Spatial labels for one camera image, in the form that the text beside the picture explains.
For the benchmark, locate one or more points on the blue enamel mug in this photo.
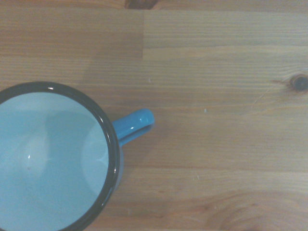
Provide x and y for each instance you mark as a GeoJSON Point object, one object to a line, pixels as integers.
{"type": "Point", "coordinates": [53, 154]}

